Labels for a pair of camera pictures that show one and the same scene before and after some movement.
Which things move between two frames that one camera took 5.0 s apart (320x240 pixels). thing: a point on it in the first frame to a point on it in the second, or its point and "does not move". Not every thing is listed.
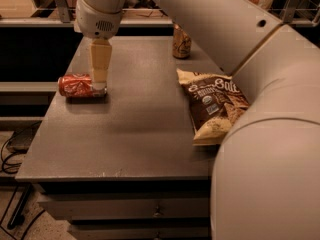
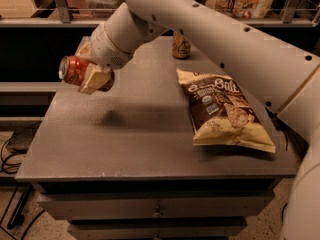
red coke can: (75, 85) to (73, 68)
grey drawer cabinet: (124, 165) does not move
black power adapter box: (21, 139) does not move
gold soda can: (181, 42) does not move
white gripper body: (97, 23) to (106, 50)
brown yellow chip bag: (214, 104) does not move
